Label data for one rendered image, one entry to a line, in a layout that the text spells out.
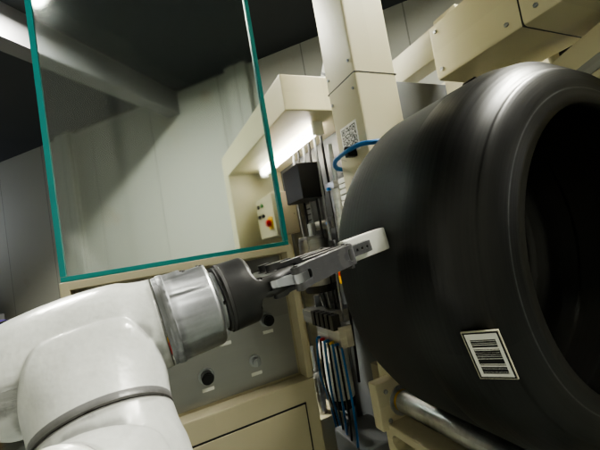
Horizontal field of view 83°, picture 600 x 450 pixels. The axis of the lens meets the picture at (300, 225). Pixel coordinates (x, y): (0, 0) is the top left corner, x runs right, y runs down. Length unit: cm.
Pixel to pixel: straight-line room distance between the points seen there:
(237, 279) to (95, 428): 16
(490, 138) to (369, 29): 60
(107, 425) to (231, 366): 71
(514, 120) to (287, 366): 81
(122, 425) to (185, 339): 9
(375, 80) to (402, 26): 346
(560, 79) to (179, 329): 58
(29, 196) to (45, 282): 152
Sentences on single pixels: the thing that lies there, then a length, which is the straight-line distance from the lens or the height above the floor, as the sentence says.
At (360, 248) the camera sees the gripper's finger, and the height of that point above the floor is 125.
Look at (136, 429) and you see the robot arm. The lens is 29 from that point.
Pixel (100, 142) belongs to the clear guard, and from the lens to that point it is 97.
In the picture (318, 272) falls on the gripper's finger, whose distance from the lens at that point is 37.
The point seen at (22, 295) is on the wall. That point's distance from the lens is 780.
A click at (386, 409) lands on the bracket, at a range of 83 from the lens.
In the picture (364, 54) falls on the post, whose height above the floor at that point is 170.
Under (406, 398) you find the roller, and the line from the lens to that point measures 81.
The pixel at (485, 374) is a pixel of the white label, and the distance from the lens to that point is 47.
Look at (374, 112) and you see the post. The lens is 89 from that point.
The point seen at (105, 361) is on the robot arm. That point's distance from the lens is 32.
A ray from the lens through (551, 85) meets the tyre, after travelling 60.
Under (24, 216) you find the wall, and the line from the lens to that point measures 764.
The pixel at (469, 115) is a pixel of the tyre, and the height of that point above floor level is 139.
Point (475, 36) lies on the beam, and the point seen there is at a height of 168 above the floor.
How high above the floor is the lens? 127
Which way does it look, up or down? 3 degrees up
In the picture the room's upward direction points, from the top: 10 degrees counter-clockwise
